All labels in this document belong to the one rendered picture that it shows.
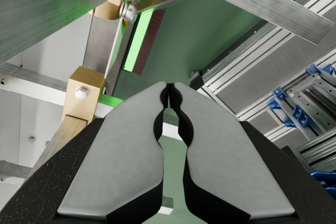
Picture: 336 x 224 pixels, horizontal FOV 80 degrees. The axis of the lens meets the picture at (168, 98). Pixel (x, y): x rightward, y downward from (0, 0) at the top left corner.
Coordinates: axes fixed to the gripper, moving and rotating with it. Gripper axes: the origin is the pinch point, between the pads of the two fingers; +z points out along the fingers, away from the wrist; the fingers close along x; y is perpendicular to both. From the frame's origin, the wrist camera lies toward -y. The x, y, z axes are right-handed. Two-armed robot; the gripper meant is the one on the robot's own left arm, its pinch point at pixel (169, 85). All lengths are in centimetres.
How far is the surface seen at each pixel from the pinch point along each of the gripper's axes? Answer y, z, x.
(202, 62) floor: 40, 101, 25
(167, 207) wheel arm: 45.4, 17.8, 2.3
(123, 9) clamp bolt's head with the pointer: -1.3, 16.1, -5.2
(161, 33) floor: 24, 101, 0
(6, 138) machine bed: 37, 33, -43
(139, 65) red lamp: 12.4, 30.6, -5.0
